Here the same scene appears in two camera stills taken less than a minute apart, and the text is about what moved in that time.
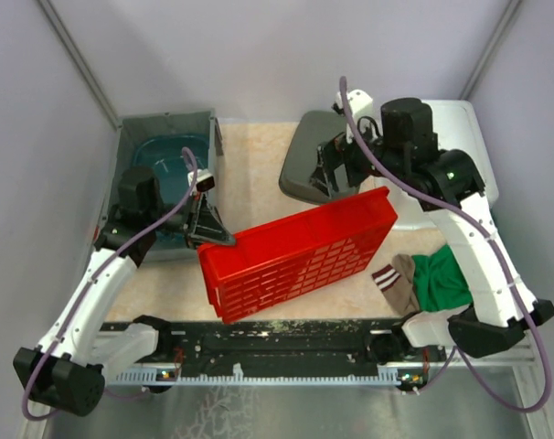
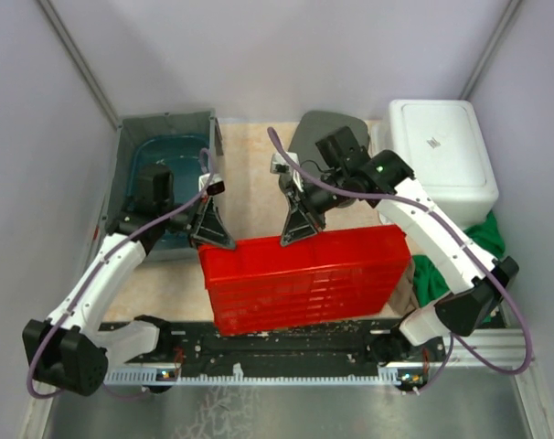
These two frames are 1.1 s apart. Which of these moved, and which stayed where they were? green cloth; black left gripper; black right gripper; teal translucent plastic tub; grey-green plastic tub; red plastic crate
Moved: black right gripper; red plastic crate
Stayed: grey-green plastic tub; green cloth; teal translucent plastic tub; black left gripper
